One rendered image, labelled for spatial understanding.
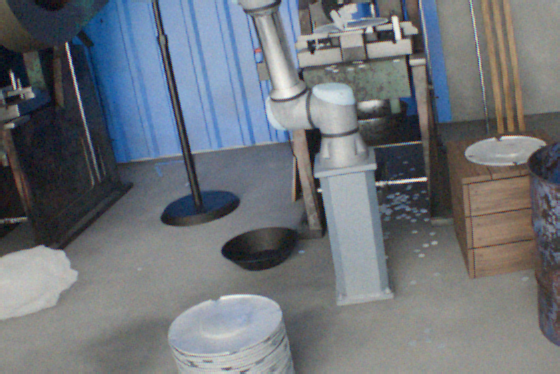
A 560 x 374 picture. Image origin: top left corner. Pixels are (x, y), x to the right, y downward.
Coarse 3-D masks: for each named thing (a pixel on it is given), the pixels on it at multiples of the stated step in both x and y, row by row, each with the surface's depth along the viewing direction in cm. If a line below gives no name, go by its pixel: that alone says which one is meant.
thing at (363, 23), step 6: (372, 18) 266; (378, 18) 264; (384, 18) 260; (330, 24) 270; (348, 24) 257; (354, 24) 254; (360, 24) 252; (366, 24) 253; (372, 24) 245; (318, 30) 259; (324, 30) 257; (330, 30) 254; (336, 30) 246; (348, 30) 244
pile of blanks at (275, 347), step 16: (272, 336) 160; (176, 352) 161; (240, 352) 156; (256, 352) 157; (272, 352) 161; (288, 352) 170; (192, 368) 159; (208, 368) 157; (224, 368) 157; (240, 368) 157; (256, 368) 158; (272, 368) 163; (288, 368) 168
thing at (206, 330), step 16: (208, 304) 181; (224, 304) 179; (240, 304) 178; (256, 304) 176; (272, 304) 174; (176, 320) 174; (192, 320) 174; (208, 320) 171; (224, 320) 170; (240, 320) 168; (256, 320) 168; (272, 320) 167; (192, 336) 166; (208, 336) 164; (224, 336) 163; (240, 336) 162; (256, 336) 161; (192, 352) 158; (208, 352) 157; (224, 352) 155
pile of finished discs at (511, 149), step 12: (480, 144) 231; (492, 144) 228; (504, 144) 225; (516, 144) 223; (528, 144) 221; (540, 144) 219; (480, 156) 219; (492, 156) 217; (504, 156) 214; (516, 156) 212; (528, 156) 210
